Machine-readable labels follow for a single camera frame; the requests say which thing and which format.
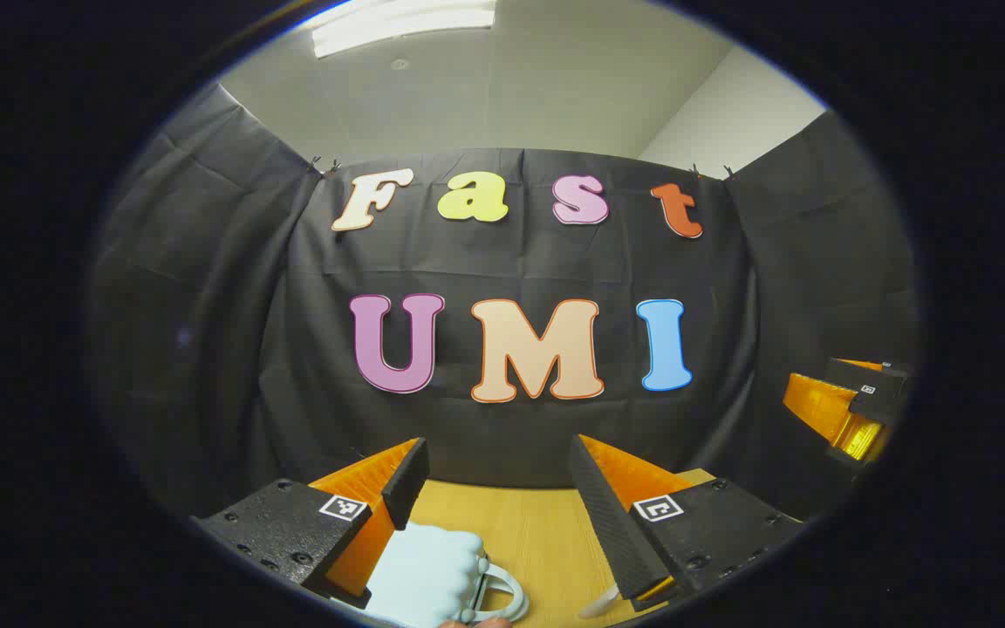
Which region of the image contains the black backdrop cloth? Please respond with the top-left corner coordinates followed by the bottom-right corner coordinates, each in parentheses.
top-left (88, 83), bottom-right (920, 524)

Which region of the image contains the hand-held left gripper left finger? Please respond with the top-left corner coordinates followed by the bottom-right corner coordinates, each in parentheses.
top-left (191, 438), bottom-right (430, 610)

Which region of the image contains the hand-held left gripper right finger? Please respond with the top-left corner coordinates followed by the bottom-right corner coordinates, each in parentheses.
top-left (569, 434), bottom-right (804, 611)

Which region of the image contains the ceiling light panel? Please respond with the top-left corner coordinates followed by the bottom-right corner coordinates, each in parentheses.
top-left (311, 0), bottom-right (497, 58)

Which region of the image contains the white squeeze tube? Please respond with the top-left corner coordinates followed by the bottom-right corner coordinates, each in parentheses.
top-left (578, 583), bottom-right (621, 620)

